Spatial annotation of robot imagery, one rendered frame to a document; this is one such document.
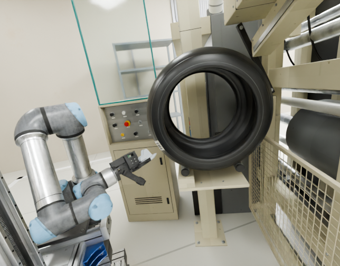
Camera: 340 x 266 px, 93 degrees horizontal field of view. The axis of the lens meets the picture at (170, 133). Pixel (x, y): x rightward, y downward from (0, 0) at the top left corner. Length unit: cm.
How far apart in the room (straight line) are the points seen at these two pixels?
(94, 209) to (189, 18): 109
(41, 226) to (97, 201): 15
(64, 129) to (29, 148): 14
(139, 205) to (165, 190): 34
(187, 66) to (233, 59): 18
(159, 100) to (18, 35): 412
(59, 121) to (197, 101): 80
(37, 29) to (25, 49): 46
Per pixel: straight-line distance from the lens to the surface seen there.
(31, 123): 78
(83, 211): 63
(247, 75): 77
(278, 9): 92
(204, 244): 172
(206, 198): 146
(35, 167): 70
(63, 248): 117
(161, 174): 161
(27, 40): 460
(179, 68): 73
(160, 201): 180
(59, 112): 79
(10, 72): 468
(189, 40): 116
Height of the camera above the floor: 135
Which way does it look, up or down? 16 degrees down
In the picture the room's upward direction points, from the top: 8 degrees counter-clockwise
